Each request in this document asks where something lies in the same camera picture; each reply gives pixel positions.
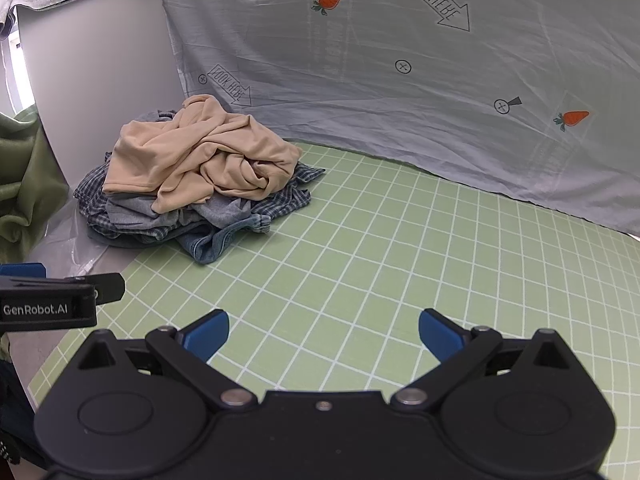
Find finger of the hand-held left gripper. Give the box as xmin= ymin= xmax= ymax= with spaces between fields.
xmin=0 ymin=262 xmax=126 ymax=306

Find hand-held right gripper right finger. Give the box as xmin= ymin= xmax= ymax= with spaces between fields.
xmin=392 ymin=309 xmax=576 ymax=413

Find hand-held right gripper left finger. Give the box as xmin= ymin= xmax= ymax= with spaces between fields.
xmin=75 ymin=309 xmax=257 ymax=412

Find beige long-sleeved shirt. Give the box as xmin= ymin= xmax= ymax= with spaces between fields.
xmin=101 ymin=94 xmax=302 ymax=215

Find clear plastic sheet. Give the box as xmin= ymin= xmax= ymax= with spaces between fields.
xmin=30 ymin=200 xmax=146 ymax=281

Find green cloth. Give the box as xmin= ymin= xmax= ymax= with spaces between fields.
xmin=0 ymin=105 xmax=71 ymax=263

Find blue denim jeans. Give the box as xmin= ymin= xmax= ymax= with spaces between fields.
xmin=177 ymin=212 xmax=273 ymax=266

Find green grid cutting mat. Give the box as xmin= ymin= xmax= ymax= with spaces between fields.
xmin=27 ymin=140 xmax=640 ymax=480

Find grey carrot printed sheet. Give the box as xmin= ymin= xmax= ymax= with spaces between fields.
xmin=159 ymin=0 xmax=640 ymax=240

